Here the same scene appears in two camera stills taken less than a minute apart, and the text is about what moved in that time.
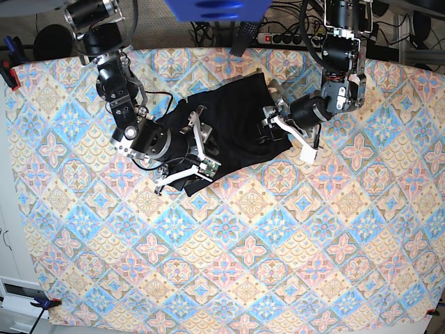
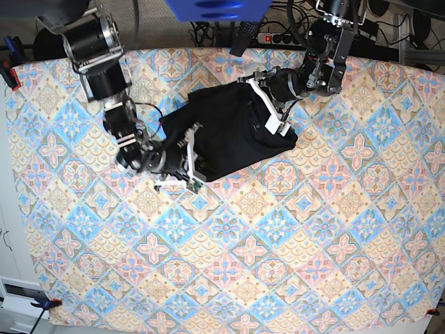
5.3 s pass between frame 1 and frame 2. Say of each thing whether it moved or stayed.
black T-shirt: moved
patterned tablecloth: stayed
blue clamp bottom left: stayed
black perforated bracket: stayed
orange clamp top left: stayed
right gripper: moved
